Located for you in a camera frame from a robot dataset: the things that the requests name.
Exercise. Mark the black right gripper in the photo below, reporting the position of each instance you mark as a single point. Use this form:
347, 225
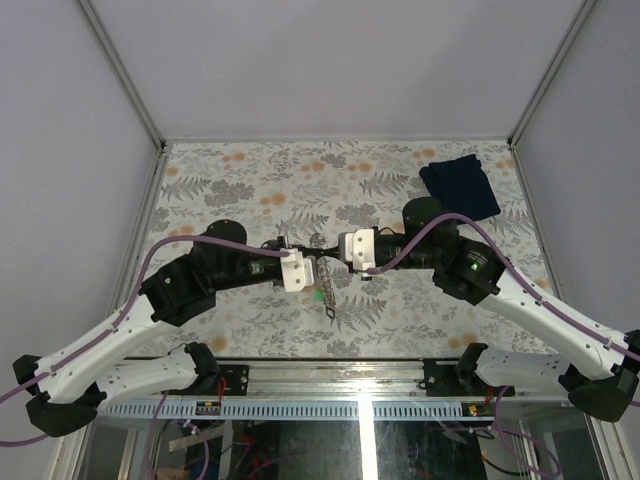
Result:
337, 252

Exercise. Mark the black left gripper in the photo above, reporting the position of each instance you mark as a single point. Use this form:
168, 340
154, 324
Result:
283, 243

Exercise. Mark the large metal keyring disc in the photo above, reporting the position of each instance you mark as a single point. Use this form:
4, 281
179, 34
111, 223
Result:
323, 283

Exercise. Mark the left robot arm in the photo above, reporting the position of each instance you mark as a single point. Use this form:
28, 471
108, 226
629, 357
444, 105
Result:
70, 387

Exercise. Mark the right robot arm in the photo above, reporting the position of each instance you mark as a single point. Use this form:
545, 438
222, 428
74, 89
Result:
594, 367

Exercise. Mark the dark blue folded cloth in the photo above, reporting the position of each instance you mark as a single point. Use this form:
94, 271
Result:
461, 186

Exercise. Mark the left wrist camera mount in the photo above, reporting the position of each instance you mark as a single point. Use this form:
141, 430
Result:
297, 272

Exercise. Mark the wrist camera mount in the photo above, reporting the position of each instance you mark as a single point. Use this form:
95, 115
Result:
360, 247
297, 272

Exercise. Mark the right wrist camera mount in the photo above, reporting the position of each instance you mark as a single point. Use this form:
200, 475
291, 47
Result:
360, 247

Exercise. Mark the metal base rail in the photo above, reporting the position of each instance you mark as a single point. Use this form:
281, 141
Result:
338, 379

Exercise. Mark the white slotted cable duct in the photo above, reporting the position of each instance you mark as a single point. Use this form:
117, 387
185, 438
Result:
246, 409

